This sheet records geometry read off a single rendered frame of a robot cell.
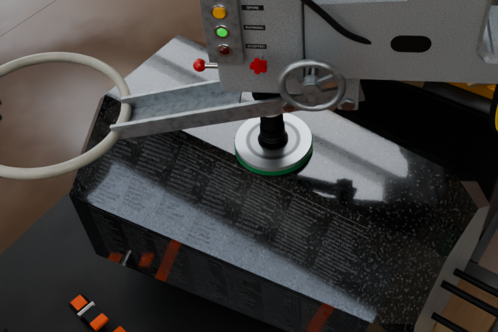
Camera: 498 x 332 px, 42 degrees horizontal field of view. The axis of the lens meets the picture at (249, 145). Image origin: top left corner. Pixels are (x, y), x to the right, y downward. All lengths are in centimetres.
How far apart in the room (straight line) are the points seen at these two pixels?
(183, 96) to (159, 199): 33
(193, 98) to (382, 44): 61
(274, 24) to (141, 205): 82
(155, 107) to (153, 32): 186
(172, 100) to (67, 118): 154
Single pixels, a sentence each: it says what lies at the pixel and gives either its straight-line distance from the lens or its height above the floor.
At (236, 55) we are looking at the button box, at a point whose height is 128.
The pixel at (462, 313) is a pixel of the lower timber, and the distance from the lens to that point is 239.
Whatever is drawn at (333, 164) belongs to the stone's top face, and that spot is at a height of 85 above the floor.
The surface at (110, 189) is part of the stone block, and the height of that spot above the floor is 67.
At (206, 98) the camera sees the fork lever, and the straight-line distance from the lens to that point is 179.
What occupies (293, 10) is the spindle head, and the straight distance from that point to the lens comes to 137.
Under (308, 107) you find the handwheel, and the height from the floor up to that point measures 117.
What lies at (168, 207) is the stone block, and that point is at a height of 69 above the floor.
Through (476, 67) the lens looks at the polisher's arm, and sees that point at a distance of 148.
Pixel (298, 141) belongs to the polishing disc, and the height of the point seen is 88.
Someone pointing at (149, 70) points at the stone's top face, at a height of 85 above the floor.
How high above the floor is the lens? 220
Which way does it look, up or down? 48 degrees down
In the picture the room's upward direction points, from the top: 7 degrees counter-clockwise
